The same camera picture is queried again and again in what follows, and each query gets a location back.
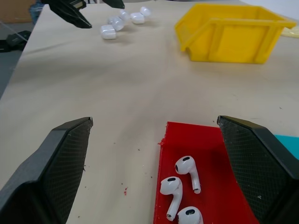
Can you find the yellow plastic bin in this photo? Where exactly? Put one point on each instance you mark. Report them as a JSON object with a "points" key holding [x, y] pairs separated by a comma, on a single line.
{"points": [[231, 32]]}

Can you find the black equipment on floor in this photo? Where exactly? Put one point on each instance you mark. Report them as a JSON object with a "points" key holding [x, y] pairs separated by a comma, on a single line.
{"points": [[12, 40]]}

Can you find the teal flat tray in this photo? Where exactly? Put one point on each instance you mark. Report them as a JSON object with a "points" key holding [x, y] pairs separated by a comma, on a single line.
{"points": [[288, 145]]}

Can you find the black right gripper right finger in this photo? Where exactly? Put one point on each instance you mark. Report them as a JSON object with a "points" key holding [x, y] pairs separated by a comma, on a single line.
{"points": [[264, 168]]}

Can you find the red flat tray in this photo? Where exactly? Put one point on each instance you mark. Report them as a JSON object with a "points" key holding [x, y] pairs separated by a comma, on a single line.
{"points": [[210, 177]]}

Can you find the white earbud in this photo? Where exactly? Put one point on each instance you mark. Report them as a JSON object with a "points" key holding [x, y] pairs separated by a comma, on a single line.
{"points": [[185, 164], [190, 215], [171, 186]]}

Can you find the pale yellow flat object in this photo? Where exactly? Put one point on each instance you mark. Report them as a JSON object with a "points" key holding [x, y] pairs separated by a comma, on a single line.
{"points": [[290, 32]]}

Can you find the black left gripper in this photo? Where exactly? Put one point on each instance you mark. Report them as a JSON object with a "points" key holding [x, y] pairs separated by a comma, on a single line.
{"points": [[77, 3]]}

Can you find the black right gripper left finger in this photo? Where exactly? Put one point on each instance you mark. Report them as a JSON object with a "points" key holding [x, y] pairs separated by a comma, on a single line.
{"points": [[35, 182]]}

